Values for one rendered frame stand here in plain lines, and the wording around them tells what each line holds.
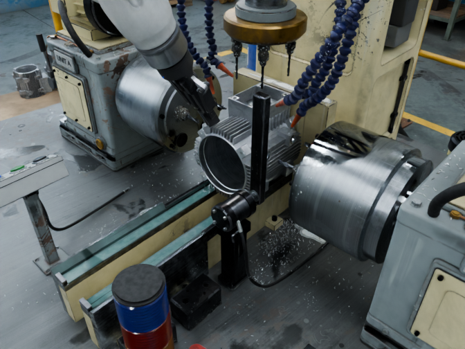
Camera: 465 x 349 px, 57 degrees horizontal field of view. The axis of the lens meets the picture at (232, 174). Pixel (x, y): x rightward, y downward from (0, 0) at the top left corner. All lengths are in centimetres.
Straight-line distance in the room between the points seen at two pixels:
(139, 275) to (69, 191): 89
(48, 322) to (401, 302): 72
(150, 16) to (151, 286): 46
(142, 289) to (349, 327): 60
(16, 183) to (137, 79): 42
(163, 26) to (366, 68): 51
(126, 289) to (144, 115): 72
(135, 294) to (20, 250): 76
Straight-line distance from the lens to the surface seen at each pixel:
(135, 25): 79
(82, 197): 135
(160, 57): 84
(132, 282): 51
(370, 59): 108
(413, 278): 82
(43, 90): 361
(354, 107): 114
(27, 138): 171
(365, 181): 82
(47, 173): 101
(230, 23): 94
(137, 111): 119
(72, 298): 98
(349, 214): 82
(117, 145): 138
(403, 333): 92
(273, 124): 104
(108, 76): 128
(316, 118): 106
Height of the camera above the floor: 160
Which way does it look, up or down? 36 degrees down
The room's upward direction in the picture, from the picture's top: straight up
